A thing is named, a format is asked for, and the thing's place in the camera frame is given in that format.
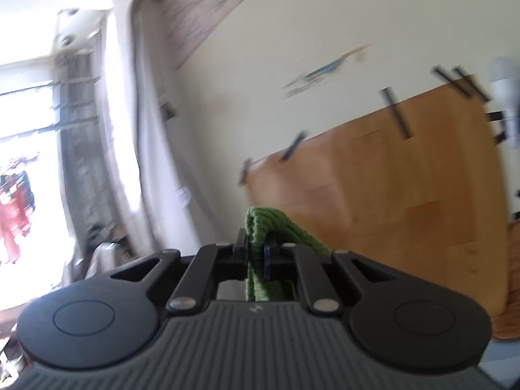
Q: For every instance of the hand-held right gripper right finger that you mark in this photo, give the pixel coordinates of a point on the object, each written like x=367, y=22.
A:
x=268, y=262

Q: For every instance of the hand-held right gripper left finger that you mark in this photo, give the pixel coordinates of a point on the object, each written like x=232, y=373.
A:
x=243, y=252

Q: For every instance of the green knit sweater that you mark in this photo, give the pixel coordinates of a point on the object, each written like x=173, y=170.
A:
x=264, y=221

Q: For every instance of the red hanging clothes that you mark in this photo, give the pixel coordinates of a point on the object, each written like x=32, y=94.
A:
x=14, y=215

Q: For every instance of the white curtain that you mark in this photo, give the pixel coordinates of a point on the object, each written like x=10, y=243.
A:
x=150, y=130

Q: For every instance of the wooden headboard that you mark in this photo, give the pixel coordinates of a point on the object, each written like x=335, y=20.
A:
x=406, y=191

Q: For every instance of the brown cushion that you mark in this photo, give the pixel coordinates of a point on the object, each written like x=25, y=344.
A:
x=510, y=284

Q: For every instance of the wall paper sheet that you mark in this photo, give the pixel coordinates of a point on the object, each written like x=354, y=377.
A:
x=321, y=73

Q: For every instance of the wall poster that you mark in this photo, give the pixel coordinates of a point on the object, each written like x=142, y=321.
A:
x=203, y=12

